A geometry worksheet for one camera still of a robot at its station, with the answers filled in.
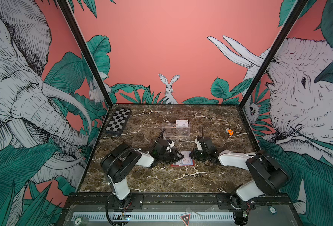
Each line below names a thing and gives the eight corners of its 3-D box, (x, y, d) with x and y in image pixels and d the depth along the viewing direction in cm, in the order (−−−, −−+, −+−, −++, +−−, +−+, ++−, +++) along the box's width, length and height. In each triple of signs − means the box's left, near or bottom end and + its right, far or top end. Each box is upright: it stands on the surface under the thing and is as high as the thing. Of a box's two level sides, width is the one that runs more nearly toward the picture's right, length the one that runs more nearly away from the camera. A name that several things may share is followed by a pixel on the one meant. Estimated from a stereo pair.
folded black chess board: (106, 134, 104) (104, 130, 100) (118, 111, 119) (116, 107, 115) (121, 136, 103) (119, 132, 99) (131, 112, 118) (130, 109, 114)
